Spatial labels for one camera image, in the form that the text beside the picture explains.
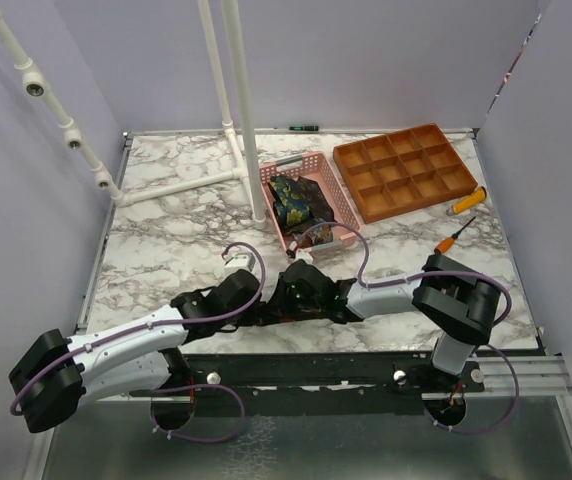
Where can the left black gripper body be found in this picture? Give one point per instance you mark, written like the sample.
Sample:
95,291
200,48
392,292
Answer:
247,317

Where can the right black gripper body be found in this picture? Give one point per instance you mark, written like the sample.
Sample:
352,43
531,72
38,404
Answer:
290,301

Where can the black orange floral tie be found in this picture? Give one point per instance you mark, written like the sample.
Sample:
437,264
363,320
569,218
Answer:
362,304

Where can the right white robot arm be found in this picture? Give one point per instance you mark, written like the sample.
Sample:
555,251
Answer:
463,303

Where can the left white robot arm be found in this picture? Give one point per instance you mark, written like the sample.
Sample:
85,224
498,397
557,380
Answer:
58,374

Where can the blue yellow floral tie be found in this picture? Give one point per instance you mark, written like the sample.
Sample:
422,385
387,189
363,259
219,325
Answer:
290,202

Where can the dark orange patterned tie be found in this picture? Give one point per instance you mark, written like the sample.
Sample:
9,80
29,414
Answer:
314,232

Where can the pink perforated plastic basket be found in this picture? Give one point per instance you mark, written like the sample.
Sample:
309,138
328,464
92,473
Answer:
314,166

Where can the brown compartment tray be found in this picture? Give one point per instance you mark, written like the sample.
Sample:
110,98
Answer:
400,172

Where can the small black green device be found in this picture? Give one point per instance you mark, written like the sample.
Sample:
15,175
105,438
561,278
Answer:
304,128

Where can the orange box cutter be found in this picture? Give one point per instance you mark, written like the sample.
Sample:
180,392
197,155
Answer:
468,202

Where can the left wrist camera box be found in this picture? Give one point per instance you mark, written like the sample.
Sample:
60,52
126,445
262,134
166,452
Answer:
239,261

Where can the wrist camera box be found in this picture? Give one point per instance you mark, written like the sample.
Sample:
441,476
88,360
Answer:
239,261
300,254

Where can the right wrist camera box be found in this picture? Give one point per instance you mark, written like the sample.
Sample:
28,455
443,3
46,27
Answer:
300,254

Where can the black metal base rail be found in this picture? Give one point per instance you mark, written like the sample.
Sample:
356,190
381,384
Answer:
221,385

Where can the orange handle screwdriver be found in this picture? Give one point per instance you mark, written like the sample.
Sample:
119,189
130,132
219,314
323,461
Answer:
448,242

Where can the white pvc pipe frame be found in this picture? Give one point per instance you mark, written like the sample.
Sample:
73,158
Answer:
129,79

